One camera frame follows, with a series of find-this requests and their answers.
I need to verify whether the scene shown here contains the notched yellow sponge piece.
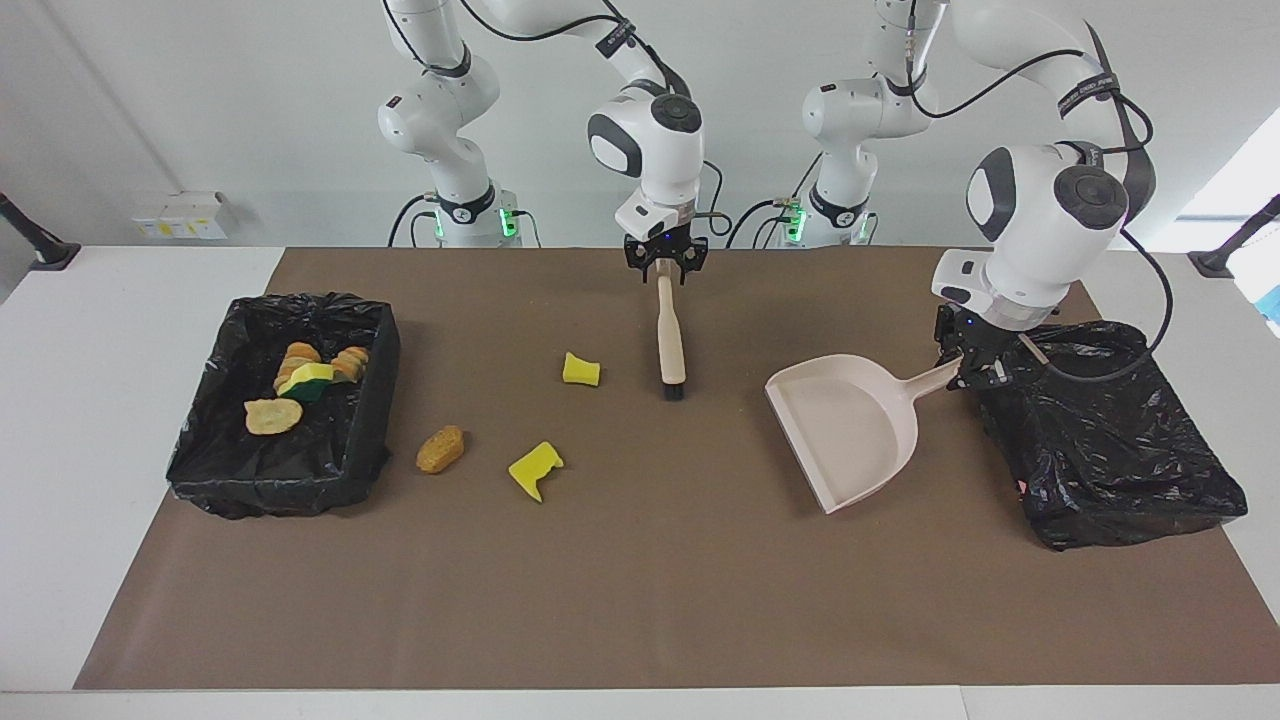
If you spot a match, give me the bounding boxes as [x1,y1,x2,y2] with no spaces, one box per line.
[507,441,565,504]

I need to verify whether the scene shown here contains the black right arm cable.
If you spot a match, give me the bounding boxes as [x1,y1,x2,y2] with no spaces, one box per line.
[385,0,726,241]

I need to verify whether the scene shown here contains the beige hand brush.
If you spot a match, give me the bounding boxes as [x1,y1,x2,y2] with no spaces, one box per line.
[655,258,689,403]

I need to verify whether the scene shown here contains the black left base cable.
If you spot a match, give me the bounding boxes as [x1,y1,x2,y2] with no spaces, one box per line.
[727,195,801,249]

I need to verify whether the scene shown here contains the black bag covered bin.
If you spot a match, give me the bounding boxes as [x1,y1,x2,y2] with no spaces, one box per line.
[968,320,1249,552]

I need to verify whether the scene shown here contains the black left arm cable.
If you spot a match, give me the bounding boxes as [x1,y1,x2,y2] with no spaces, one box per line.
[905,0,1176,386]

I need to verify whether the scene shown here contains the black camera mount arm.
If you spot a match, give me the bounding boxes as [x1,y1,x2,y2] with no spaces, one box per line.
[0,192,81,271]
[1188,195,1280,279]

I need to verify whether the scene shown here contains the beige plastic dustpan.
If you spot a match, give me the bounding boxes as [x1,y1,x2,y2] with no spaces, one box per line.
[765,353,966,516]

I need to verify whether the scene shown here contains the white wall socket box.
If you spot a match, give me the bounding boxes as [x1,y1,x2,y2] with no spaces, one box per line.
[132,192,239,241]

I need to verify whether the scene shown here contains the yellow sponge with green backing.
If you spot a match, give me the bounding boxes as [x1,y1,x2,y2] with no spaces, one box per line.
[277,363,336,403]

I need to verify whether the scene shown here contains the black right base cable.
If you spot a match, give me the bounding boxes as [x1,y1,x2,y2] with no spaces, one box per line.
[388,193,441,248]

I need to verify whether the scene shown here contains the black base cable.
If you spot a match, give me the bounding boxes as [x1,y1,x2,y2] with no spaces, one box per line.
[388,193,441,248]
[727,195,801,249]

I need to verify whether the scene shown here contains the brown table mat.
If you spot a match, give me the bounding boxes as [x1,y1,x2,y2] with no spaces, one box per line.
[73,247,1280,691]

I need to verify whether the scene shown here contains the brown fried nugget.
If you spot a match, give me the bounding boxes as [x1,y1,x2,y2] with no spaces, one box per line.
[416,425,466,475]

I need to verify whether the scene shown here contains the open black lined trash bin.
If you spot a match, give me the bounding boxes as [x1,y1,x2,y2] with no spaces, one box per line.
[165,292,402,520]

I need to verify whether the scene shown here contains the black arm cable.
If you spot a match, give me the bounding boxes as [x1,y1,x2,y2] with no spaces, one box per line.
[385,0,726,241]
[905,0,1176,386]

